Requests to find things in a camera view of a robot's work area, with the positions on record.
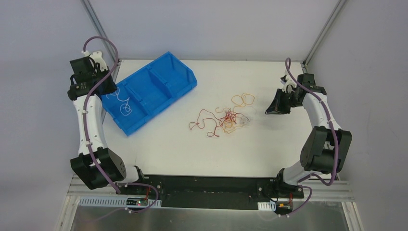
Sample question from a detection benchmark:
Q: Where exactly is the aluminium frame rail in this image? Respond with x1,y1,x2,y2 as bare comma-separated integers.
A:
56,175,364,231

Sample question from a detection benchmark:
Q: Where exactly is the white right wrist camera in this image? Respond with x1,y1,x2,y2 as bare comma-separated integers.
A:
281,75,296,94

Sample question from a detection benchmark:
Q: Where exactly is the yellow cable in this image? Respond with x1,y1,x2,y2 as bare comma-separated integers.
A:
215,93,256,135

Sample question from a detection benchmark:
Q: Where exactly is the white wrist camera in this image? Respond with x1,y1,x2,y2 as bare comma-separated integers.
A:
281,75,296,94
81,51,108,71

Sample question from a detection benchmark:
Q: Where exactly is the blue plastic divided bin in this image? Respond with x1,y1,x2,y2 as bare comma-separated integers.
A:
102,51,197,136

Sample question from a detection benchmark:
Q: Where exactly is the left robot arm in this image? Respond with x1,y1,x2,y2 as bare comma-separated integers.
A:
67,51,147,195

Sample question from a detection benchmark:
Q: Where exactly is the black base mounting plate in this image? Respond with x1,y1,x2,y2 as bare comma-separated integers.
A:
120,175,304,210

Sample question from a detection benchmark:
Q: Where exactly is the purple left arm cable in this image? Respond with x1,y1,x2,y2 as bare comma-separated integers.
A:
82,36,159,214

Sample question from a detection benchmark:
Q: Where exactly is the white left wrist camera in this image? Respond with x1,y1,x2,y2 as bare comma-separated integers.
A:
81,51,108,71

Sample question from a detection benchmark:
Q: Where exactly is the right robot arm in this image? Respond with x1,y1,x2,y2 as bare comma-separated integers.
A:
265,74,352,198

